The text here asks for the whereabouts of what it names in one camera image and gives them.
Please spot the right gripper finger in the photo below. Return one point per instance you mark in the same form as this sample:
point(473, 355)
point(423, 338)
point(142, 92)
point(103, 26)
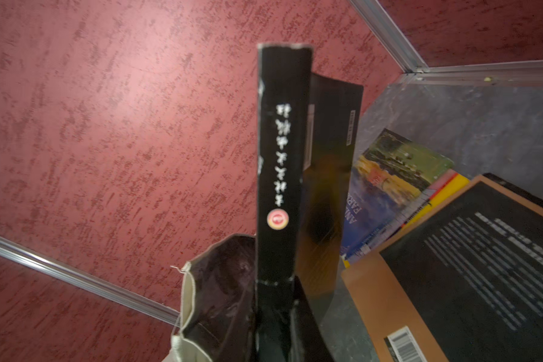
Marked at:
point(307, 342)

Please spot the cream canvas tote bag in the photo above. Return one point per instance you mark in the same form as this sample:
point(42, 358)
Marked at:
point(216, 317)

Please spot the blue green landscape book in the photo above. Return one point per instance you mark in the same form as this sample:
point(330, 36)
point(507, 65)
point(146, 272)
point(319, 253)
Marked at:
point(387, 178)

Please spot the black book yellow chinese title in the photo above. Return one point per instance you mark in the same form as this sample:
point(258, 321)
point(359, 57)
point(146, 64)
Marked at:
point(306, 133)

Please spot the black gold patterned book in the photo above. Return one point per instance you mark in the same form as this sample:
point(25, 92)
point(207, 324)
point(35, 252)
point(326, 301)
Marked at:
point(515, 189)

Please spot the red cover book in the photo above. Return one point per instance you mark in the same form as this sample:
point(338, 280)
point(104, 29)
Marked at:
point(440, 190)

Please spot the left corner aluminium post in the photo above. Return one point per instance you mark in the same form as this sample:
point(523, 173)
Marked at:
point(81, 279)

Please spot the corner aluminium post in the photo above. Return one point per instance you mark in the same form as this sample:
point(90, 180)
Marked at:
point(417, 71)
point(81, 279)

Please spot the right corner aluminium post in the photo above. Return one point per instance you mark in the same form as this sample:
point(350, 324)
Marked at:
point(417, 71)

